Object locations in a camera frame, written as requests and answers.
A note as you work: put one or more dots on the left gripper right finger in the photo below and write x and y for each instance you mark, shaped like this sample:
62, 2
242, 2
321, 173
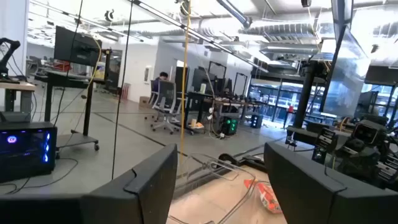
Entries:
311, 202

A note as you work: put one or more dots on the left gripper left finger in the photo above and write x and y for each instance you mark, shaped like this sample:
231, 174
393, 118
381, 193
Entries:
93, 208

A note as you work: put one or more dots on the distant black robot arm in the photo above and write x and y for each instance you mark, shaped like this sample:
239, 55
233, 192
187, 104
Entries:
13, 44

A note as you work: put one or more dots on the orange ramen packet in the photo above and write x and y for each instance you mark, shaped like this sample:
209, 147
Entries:
264, 196

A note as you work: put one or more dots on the grey side desk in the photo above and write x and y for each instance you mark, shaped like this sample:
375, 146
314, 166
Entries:
300, 133

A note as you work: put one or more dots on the black rolling cart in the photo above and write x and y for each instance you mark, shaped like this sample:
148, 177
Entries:
74, 140

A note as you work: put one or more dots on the large display screen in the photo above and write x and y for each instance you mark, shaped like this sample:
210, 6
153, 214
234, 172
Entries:
345, 81

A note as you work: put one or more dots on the black computer blue lights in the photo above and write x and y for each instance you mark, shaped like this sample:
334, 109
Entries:
28, 155

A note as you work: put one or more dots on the black stand column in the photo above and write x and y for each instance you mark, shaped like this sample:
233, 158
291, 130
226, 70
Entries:
304, 93

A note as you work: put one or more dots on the black computer tower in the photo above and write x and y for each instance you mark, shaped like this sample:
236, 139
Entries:
256, 121

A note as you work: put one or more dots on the clear three-compartment plastic bin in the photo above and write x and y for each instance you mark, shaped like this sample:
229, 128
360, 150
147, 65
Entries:
214, 186

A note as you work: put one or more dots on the computer with green lights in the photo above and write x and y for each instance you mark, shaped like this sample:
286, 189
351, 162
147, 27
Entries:
230, 126

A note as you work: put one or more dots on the cardboard box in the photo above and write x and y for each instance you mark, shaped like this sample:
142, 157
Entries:
144, 101

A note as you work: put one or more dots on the long wooden desk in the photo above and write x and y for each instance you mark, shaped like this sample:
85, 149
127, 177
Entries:
230, 102

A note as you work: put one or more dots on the grey office chair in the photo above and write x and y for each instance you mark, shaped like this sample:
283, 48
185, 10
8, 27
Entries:
166, 93

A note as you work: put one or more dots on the person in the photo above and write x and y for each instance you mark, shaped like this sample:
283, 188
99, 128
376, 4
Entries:
157, 85

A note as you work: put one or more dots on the wooden table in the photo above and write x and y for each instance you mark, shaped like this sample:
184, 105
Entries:
17, 86

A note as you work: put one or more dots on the black monitor on cart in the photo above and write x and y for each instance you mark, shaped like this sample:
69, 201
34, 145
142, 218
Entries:
76, 46

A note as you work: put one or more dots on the black desk monitor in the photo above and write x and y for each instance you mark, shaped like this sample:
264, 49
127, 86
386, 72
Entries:
202, 79

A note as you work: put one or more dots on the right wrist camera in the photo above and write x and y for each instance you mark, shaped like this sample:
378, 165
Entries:
368, 133

